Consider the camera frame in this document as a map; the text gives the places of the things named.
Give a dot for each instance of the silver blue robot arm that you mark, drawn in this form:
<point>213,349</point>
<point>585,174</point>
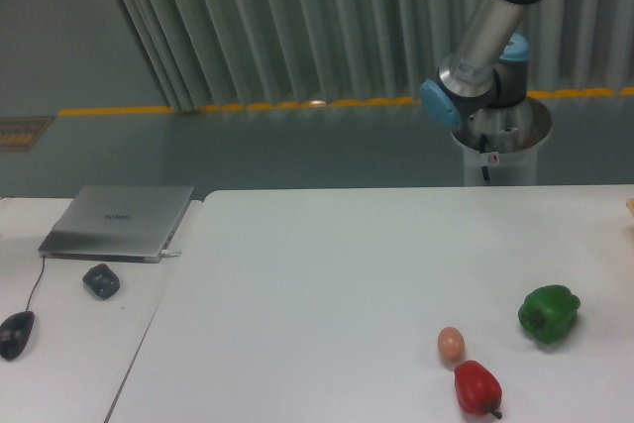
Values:
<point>480,74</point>

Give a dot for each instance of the white usb dongle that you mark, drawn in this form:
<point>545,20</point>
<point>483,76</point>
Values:
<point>168,254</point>

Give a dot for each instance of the silver closed laptop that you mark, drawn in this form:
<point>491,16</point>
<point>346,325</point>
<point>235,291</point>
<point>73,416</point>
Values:
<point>118,223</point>

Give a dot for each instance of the brown egg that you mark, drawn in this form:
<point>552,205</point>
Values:
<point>451,344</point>

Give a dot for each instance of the red bell pepper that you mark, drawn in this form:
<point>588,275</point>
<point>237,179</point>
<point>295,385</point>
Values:
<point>478,391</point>

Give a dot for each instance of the green bell pepper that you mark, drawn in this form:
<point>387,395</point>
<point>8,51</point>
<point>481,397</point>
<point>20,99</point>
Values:
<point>549,313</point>

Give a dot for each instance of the black computer mouse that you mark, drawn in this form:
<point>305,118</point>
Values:
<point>15,334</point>

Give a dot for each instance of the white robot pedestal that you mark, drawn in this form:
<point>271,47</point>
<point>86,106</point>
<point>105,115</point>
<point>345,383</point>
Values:
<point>500,146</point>

